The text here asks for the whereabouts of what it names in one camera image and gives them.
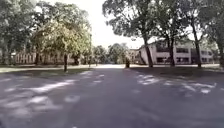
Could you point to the distant trees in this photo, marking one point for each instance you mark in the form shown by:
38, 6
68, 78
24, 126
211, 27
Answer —
110, 53

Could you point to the dark bush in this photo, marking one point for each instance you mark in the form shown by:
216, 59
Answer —
127, 62

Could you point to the grey asphalt road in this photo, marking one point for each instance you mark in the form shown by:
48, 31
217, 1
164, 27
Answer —
113, 100

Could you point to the group of leafy trees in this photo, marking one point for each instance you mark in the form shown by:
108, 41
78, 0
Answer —
56, 30

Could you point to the white building with dark windows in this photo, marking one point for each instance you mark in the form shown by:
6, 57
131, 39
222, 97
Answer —
181, 53

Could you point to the grass verge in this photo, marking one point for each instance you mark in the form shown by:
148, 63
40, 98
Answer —
186, 70
40, 70

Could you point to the long pale brick building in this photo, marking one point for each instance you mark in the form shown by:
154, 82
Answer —
26, 57

